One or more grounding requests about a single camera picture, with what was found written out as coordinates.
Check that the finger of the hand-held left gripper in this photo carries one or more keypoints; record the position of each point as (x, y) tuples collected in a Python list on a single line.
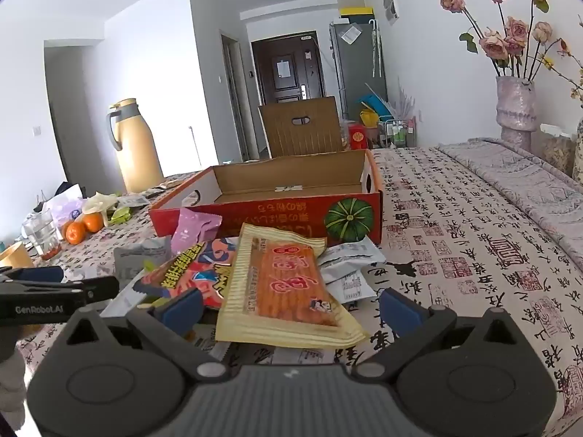
[(34, 274), (77, 293)]

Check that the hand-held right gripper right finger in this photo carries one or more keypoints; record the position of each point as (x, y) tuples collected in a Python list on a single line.
[(401, 312)]

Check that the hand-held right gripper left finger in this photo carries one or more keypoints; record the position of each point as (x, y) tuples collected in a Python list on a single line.
[(182, 312)]

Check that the red blue snack packet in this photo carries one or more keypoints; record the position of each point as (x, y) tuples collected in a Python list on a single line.
[(191, 273)]

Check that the pink snack packet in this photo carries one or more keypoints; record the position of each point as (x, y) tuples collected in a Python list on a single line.
[(193, 230)]

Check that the yellow orange snack packet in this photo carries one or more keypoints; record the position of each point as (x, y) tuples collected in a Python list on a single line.
[(282, 291)]

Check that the red cardboard box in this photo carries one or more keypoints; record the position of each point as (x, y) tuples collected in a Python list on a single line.
[(282, 211)]

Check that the person's left forearm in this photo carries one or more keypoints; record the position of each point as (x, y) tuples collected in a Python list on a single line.
[(11, 391)]

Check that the tan paper cup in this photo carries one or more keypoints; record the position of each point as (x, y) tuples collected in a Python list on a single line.
[(16, 257)]

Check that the small red tomatoes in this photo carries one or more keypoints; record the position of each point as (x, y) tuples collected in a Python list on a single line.
[(52, 252)]

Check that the clear glass jar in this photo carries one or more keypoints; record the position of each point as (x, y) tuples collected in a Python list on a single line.
[(41, 232)]

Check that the purple white plastic bag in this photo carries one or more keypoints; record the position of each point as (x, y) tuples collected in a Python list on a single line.
[(66, 207)]

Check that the green snack packet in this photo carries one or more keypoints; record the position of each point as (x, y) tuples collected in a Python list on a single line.
[(119, 215)]

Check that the cream crumpled bag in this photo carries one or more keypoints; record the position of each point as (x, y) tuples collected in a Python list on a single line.
[(100, 202)]

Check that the small white snack packet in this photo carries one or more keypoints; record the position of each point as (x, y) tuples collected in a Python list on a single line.
[(134, 199)]

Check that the brown snack packet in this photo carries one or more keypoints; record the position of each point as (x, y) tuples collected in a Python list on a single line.
[(166, 185)]

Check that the yellow thermos jug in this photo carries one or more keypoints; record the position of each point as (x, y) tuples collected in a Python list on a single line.
[(136, 150)]

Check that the grey patterned blanket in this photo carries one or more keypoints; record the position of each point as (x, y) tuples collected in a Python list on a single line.
[(524, 182)]

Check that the red gift box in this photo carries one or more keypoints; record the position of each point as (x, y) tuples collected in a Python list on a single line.
[(357, 136)]

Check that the yellow bag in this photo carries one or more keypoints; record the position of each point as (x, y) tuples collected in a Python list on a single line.
[(369, 119)]

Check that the clear jar of cereal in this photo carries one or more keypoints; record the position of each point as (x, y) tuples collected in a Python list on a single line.
[(555, 150)]

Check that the pink textured vase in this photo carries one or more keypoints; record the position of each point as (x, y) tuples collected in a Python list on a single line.
[(515, 109)]

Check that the floral ceramic vase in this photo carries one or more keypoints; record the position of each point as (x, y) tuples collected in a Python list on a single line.
[(579, 154)]

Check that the grey refrigerator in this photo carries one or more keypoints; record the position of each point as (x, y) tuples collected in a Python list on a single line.
[(357, 77)]

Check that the dark brown door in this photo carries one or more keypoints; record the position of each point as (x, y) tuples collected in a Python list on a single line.
[(291, 91)]

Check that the white umbrella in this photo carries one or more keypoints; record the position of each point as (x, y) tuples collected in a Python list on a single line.
[(375, 50)]

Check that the paper sheet on door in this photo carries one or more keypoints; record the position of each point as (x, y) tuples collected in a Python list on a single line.
[(283, 68)]

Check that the paper note on refrigerator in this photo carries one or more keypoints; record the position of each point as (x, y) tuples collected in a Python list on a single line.
[(351, 34)]

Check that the dried rose bouquet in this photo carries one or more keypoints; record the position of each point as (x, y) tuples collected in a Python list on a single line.
[(505, 36)]

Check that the yellow blossom branches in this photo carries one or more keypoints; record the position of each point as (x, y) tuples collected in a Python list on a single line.
[(562, 61)]

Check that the yellow black box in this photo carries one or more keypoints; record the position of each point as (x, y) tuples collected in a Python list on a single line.
[(357, 14)]

